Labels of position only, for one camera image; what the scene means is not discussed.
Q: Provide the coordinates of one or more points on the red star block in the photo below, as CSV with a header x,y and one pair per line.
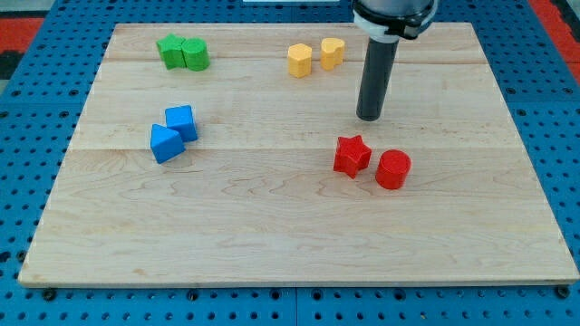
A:
x,y
351,155

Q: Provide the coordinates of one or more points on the yellow heart block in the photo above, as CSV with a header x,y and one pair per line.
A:
x,y
332,51

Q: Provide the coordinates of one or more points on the wooden board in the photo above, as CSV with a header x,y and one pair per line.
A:
x,y
255,200

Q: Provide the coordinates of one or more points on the green cylinder block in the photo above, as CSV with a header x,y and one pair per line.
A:
x,y
195,54

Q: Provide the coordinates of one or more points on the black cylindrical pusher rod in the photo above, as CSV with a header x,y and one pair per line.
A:
x,y
376,75

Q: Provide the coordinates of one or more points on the blue cube block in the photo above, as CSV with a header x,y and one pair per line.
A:
x,y
181,120

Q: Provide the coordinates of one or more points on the green star block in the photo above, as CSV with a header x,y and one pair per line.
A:
x,y
170,51

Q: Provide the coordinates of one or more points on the blue triangle block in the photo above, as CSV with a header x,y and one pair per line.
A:
x,y
165,143

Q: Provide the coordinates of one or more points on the red cylinder block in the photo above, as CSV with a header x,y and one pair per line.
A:
x,y
393,168

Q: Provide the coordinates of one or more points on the yellow hexagon block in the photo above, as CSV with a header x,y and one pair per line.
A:
x,y
299,58

